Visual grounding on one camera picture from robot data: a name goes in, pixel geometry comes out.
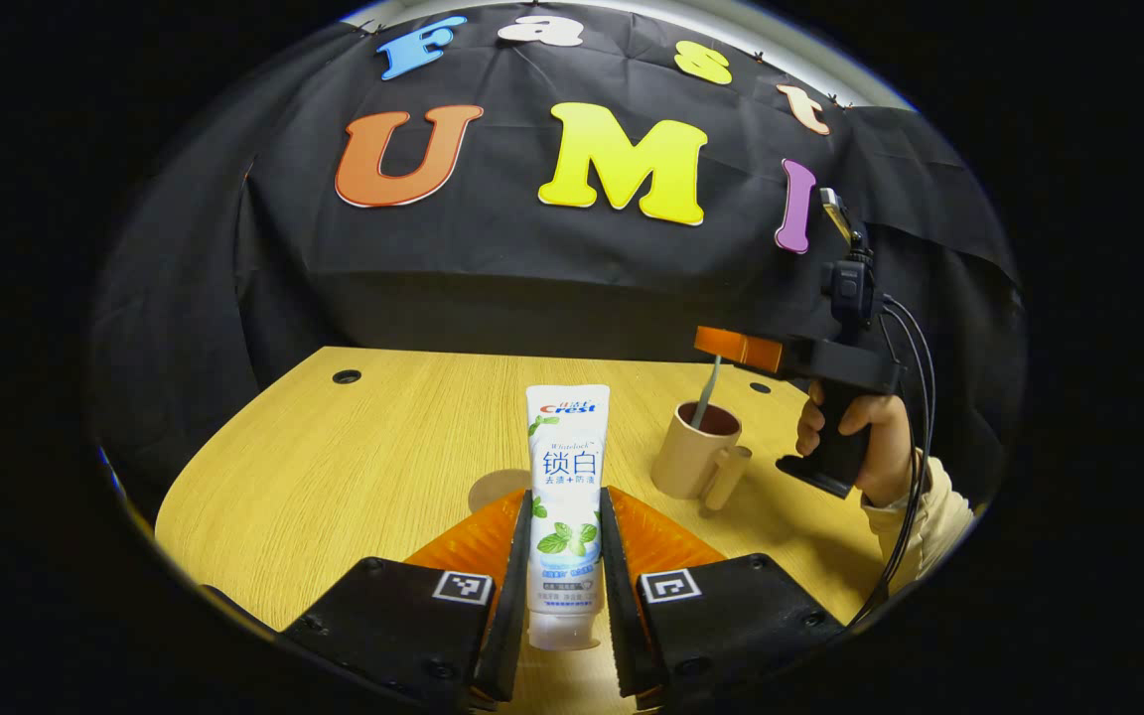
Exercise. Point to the round brown coaster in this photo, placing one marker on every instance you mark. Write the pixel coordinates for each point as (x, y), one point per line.
(493, 489)

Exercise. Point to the pale blue toothbrush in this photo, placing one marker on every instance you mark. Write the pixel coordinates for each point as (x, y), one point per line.
(706, 397)

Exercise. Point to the wooden desktop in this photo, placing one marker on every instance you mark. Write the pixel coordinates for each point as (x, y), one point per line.
(334, 467)

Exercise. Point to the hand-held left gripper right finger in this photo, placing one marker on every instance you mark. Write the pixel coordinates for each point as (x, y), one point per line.
(617, 616)

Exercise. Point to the black backdrop cloth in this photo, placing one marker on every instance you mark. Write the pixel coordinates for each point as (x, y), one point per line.
(532, 278)

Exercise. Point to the white toothpaste tube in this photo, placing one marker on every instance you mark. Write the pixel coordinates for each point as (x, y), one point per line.
(567, 467)

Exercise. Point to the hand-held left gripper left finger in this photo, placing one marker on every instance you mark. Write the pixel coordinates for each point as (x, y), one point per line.
(512, 616)

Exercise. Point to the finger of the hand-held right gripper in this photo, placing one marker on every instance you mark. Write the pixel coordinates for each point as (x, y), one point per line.
(741, 348)

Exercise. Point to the beige cup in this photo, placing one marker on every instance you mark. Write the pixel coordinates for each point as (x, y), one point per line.
(681, 462)

